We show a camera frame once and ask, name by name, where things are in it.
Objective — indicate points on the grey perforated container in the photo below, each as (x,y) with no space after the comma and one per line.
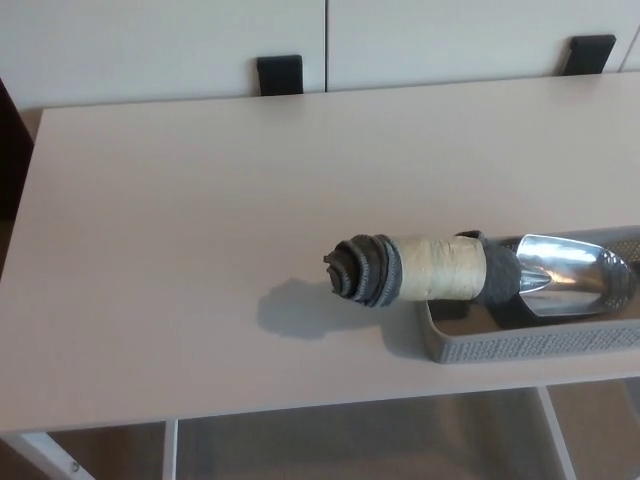
(525,347)

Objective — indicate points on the white cabinet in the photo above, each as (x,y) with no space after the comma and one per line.
(150,45)

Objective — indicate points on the dark brown furniture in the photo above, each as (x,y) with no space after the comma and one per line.
(12,150)

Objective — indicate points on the left black wall bracket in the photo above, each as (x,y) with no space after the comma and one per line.
(280,75)

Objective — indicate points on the black wall bracket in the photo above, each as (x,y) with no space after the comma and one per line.
(280,75)
(592,55)

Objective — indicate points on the white desk leg frame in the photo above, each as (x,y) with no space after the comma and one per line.
(557,435)
(45,450)

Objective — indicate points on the right black wall bracket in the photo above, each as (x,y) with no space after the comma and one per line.
(592,55)

